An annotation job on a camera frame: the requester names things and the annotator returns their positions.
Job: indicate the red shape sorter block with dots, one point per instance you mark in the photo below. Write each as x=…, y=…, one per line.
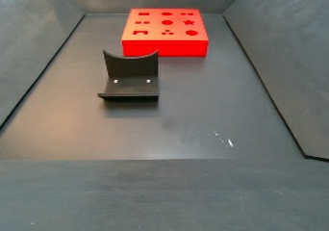
x=174, y=32

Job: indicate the black curved holder stand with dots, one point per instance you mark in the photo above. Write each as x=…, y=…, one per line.
x=133, y=77

